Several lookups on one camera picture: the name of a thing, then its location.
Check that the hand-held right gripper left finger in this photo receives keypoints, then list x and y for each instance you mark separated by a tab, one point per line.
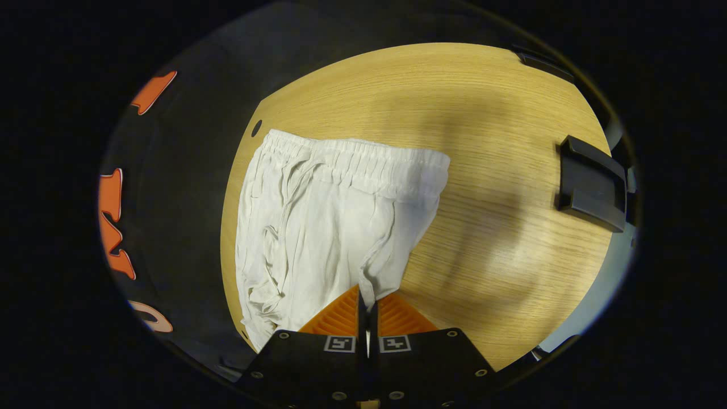
318	363

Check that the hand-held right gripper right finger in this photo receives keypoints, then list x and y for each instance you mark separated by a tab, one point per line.
420	363

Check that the white jeans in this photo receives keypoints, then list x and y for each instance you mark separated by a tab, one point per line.
329	227

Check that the black plastic bracket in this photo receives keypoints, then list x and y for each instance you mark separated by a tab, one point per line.
590	182
545	63

